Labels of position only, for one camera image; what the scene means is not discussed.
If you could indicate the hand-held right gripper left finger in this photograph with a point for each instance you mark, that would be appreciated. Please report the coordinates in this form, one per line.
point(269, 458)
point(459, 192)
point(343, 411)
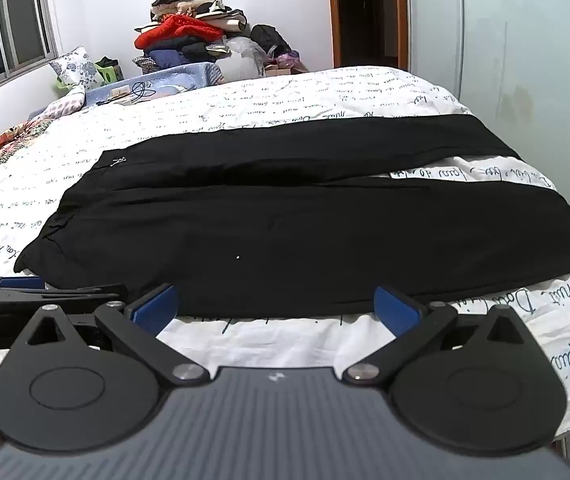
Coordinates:
point(154, 307)

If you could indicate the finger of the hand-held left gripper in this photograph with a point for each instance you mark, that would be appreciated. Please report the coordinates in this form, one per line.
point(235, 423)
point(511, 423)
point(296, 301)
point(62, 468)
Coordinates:
point(17, 282)
point(40, 296)

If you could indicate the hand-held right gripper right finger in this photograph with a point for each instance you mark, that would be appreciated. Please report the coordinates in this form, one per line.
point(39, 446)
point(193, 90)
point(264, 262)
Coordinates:
point(392, 310)

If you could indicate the black pants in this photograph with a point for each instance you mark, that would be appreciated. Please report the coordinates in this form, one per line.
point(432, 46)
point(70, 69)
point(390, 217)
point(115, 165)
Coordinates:
point(265, 230)

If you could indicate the floral patterned blanket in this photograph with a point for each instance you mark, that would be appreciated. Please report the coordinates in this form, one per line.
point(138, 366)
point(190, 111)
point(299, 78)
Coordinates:
point(0, 147)

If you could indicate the floral pillow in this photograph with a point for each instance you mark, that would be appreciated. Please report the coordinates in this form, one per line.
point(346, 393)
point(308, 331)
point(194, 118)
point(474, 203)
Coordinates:
point(76, 70)

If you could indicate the white script-printed bedsheet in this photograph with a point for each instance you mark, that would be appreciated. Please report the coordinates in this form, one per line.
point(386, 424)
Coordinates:
point(315, 95)

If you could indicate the green plastic stool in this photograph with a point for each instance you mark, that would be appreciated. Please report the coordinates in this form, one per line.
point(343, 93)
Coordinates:
point(110, 72)

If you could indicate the sliding glass window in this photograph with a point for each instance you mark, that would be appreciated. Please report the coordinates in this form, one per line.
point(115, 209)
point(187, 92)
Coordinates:
point(10, 35)

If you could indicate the grey plastic bag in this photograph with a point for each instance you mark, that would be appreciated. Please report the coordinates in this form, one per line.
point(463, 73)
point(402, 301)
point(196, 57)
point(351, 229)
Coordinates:
point(245, 60)

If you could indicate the purple cloth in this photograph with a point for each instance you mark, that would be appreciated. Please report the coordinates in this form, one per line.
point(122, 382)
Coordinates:
point(287, 60)

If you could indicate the pile of clothes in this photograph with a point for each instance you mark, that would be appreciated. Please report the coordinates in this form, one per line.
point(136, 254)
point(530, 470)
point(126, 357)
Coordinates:
point(185, 30)

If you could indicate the white wardrobe door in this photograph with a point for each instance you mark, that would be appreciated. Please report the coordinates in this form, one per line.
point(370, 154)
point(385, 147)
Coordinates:
point(525, 60)

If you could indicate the black bag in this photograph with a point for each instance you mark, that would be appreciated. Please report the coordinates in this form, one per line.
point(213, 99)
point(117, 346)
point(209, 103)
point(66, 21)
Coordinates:
point(267, 40)

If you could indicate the wooden door frame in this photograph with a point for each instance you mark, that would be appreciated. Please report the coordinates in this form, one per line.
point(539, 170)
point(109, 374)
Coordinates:
point(334, 10)

